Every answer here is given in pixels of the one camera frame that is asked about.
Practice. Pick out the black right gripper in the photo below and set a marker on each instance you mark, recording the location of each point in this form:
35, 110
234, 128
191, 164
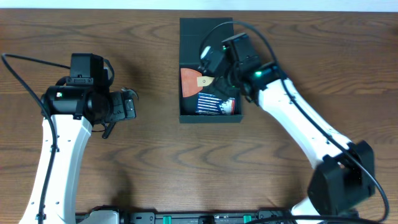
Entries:
224, 84

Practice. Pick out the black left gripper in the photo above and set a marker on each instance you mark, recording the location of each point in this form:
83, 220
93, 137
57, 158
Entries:
128, 107

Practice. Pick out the orange scraper wooden handle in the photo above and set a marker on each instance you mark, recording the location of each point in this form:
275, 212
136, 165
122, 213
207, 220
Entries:
193, 81

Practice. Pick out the clear screwdriver set case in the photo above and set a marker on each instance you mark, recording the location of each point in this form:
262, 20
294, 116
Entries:
209, 104

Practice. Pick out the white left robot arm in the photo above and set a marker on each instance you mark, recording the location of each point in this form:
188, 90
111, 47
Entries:
70, 112

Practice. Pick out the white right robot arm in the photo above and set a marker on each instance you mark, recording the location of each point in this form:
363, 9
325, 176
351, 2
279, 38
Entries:
343, 170

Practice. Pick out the black open gift box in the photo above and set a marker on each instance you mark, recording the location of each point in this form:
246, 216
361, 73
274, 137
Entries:
192, 31

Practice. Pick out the black handled screwdriver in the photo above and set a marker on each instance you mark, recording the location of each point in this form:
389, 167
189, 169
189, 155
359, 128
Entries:
108, 127

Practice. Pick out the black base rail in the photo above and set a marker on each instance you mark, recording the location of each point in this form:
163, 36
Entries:
152, 216

